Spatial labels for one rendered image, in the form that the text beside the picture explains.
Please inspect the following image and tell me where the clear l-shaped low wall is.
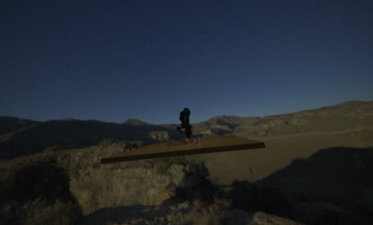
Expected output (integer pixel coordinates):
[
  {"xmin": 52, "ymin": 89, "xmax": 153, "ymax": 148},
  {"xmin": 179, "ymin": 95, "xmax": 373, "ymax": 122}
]
[{"xmin": 170, "ymin": 138, "xmax": 200, "ymax": 146}]

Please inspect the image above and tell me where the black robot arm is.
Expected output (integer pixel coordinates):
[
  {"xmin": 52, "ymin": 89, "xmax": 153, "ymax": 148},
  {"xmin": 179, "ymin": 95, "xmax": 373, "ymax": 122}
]
[{"xmin": 179, "ymin": 108, "xmax": 192, "ymax": 139}]

